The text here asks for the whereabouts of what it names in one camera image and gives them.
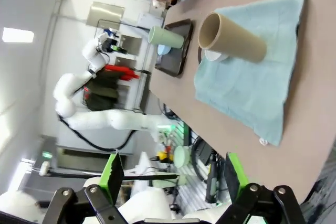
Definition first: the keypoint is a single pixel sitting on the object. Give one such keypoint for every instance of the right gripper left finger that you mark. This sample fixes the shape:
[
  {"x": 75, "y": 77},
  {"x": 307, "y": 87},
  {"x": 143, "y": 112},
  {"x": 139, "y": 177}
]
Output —
[{"x": 113, "y": 176}]

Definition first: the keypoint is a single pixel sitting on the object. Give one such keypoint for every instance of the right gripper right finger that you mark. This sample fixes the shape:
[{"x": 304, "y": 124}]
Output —
[{"x": 233, "y": 176}]

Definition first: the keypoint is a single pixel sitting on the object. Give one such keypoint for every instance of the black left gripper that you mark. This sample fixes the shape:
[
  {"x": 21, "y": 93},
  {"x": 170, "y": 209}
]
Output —
[{"x": 109, "y": 45}]

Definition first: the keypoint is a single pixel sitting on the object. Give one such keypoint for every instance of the light blue bowl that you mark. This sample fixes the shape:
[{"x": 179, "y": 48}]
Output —
[{"x": 163, "y": 49}]

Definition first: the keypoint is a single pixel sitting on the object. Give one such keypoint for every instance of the tall pale green cup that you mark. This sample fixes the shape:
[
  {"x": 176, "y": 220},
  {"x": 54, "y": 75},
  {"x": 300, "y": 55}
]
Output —
[{"x": 168, "y": 39}]

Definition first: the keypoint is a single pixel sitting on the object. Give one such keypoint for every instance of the teal cloth mat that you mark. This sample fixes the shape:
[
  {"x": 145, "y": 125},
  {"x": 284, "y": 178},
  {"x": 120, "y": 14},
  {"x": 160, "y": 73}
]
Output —
[{"x": 249, "y": 90}]

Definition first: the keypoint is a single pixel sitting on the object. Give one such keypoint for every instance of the grey-white bowl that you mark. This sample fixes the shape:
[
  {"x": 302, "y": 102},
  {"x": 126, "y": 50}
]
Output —
[{"x": 214, "y": 56}]

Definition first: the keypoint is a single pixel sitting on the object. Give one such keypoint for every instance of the tall brown cup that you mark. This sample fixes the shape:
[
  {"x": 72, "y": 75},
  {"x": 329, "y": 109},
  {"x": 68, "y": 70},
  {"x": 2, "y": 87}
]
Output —
[{"x": 241, "y": 43}]

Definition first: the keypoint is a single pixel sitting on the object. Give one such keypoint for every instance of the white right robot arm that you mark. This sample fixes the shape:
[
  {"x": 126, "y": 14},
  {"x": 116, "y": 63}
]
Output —
[{"x": 147, "y": 205}]

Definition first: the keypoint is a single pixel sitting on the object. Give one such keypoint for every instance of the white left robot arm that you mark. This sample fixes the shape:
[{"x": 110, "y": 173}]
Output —
[{"x": 92, "y": 121}]

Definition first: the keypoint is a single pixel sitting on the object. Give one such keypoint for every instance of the red tools bundle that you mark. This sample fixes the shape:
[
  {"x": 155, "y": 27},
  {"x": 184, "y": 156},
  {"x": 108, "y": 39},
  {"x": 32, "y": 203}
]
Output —
[{"x": 123, "y": 73}]

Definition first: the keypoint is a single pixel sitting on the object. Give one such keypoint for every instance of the dark green fabric bundle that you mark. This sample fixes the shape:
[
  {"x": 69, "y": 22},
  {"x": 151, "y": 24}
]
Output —
[{"x": 101, "y": 95}]

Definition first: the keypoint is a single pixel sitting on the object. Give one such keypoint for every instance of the yellow plug block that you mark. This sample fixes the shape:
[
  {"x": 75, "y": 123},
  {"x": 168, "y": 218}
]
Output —
[{"x": 164, "y": 155}]

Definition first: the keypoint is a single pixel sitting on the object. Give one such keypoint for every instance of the pale green spare bowl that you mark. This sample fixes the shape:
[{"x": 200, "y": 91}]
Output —
[{"x": 182, "y": 155}]

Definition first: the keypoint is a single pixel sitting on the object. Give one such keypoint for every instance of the rectangular ceiling light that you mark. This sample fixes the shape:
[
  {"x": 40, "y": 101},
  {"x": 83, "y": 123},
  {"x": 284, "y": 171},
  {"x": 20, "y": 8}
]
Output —
[{"x": 18, "y": 35}]

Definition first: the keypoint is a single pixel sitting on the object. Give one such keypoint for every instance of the grey metal wall panel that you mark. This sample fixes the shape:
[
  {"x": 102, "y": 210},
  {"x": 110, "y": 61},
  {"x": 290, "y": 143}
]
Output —
[{"x": 105, "y": 12}]

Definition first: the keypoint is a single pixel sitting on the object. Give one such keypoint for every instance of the white wall box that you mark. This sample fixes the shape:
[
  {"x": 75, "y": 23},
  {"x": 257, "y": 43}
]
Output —
[{"x": 151, "y": 19}]

